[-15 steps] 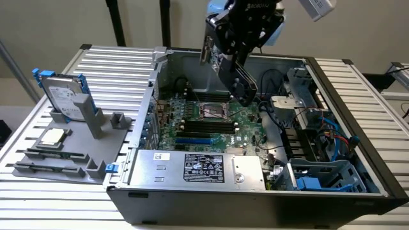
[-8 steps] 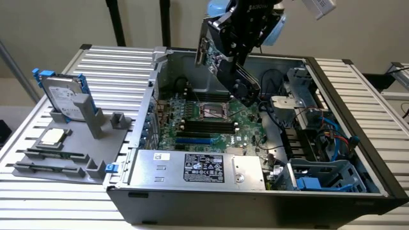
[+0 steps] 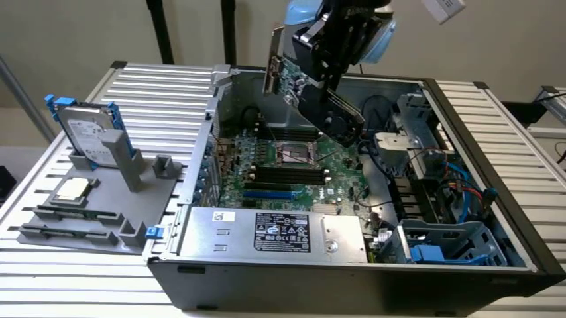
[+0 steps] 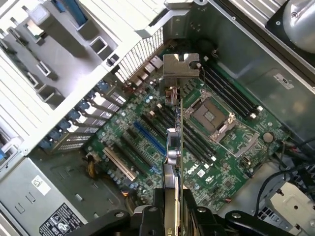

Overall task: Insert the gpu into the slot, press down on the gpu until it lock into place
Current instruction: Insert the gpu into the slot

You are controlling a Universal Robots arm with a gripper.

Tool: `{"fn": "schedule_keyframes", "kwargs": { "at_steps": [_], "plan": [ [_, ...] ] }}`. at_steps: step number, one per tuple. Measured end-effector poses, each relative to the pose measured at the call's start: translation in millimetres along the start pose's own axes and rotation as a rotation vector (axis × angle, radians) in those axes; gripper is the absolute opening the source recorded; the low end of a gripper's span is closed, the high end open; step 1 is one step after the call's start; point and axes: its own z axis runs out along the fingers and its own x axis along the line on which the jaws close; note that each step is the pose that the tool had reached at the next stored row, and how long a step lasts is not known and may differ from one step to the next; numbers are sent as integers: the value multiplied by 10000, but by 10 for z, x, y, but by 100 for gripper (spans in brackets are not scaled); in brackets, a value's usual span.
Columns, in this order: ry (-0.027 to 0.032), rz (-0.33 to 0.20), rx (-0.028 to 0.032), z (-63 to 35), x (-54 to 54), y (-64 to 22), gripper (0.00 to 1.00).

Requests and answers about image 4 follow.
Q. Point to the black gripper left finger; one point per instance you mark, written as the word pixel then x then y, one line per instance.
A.
pixel 147 221

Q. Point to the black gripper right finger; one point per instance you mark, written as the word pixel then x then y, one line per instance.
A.
pixel 197 221

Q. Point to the white expansion slot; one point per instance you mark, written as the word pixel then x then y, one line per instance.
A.
pixel 119 163

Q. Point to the long black expansion slot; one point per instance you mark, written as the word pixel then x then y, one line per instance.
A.
pixel 197 145
pixel 194 151

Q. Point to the blue expansion slot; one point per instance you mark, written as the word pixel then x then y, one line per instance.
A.
pixel 150 138

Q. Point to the silver slot cover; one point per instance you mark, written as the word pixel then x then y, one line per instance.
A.
pixel 108 105
pixel 101 114
pixel 91 122
pixel 115 97
pixel 81 137

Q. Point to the black RAM slot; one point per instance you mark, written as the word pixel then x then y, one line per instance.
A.
pixel 232 90
pixel 229 93
pixel 225 96
pixel 236 87

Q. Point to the green Dell motherboard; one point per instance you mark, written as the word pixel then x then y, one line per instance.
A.
pixel 221 177

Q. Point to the metal disk bay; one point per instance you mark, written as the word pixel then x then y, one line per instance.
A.
pixel 292 199

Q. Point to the CPU socket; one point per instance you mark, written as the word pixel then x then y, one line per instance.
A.
pixel 209 115

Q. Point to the silver coin battery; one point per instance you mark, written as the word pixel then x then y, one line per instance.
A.
pixel 268 136

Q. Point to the grey power supply unit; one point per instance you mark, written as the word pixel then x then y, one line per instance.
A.
pixel 22 196

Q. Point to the grey metal PC case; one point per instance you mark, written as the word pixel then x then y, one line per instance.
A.
pixel 258 73

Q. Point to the grey parts rack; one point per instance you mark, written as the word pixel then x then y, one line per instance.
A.
pixel 61 49

